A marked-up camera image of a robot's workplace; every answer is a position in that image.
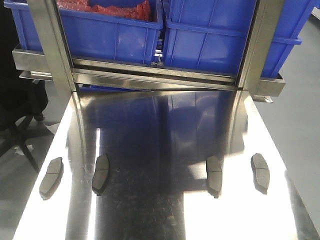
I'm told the black office chair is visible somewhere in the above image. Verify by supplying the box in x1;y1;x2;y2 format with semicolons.
0;1;49;173

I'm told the stainless steel rack frame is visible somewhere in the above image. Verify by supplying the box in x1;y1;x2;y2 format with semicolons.
12;0;285;103

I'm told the left blue plastic crate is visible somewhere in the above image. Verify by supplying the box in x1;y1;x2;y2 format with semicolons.
4;0;164;65

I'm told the right blue plastic crate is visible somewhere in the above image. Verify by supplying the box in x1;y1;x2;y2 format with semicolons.
163;0;316;78

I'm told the red bubble wrap bag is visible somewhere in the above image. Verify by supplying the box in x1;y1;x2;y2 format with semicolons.
56;0;152;21

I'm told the blue plastic crate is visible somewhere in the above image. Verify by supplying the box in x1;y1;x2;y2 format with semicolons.
163;0;316;78
4;0;164;65

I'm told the brake pad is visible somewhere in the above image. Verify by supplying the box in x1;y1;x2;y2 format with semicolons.
91;153;110;196
250;153;270;195
39;157;64;201
206;155;223;199

